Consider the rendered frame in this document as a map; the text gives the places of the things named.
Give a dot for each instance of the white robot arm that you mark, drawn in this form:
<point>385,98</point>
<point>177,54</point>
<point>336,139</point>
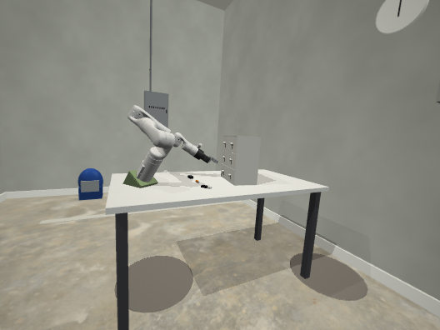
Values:
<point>160,136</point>

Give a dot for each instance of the grey drawer front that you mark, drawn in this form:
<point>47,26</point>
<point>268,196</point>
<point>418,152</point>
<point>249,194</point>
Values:
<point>224,170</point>
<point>231,159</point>
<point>225,143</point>
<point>230,173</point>
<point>233,144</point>
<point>225,157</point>

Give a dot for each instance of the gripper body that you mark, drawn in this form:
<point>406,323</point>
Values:
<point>198,153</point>

